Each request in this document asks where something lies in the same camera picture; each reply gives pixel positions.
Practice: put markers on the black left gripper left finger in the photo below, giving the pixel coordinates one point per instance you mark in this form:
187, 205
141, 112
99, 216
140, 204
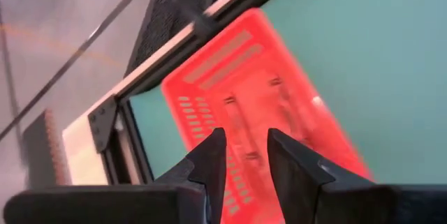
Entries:
206, 182

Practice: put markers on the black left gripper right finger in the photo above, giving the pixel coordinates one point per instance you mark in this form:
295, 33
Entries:
307, 189

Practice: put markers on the orange crayon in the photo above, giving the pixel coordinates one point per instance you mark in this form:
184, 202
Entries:
241, 126
288, 105

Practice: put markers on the orange plastic basket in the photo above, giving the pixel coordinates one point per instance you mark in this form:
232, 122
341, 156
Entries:
297, 112

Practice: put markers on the green table mat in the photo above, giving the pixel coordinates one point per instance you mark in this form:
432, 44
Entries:
384, 60

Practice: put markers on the black perforated box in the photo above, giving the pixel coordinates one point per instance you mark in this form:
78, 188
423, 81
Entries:
164, 18

